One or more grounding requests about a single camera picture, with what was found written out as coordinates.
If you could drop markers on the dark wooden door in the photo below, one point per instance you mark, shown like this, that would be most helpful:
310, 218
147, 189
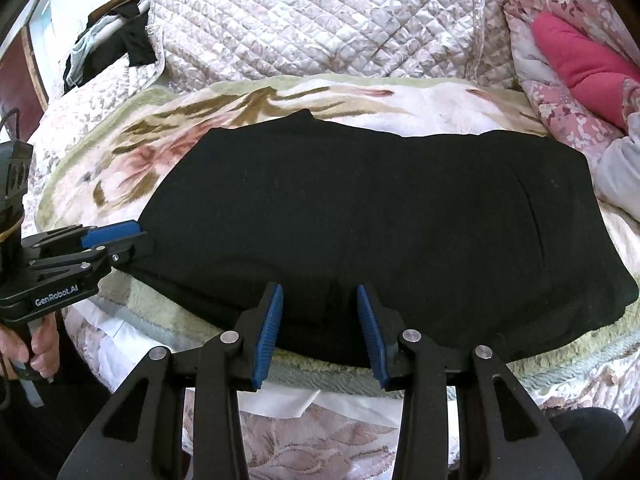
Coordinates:
20, 80

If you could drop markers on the pink floral comforter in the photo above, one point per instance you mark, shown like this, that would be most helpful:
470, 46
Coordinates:
575, 110

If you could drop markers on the person's left hand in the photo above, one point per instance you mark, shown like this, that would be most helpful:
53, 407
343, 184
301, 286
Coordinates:
42, 347

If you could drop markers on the black garment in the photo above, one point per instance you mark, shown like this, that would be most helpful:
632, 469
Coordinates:
137, 40

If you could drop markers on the white bed sheet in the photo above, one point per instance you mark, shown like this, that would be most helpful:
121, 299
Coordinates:
280, 402

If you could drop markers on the magenta cloth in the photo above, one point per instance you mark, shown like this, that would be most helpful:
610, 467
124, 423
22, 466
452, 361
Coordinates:
585, 67

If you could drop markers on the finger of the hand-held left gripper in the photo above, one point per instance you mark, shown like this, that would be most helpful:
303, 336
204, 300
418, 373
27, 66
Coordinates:
112, 232
127, 252

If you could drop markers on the black pants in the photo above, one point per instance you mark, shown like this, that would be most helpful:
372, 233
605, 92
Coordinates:
375, 230

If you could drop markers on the pale teal garment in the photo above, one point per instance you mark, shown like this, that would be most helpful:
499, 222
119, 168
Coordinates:
87, 55

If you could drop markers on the quilted floral bedspread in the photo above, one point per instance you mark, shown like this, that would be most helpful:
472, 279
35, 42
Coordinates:
320, 20

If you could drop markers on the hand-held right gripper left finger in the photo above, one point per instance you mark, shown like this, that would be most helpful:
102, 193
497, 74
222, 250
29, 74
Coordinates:
267, 341

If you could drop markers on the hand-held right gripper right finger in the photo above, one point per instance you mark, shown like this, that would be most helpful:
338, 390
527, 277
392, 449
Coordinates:
372, 341

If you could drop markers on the floral fleece blanket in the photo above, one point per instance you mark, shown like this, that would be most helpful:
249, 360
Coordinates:
165, 150

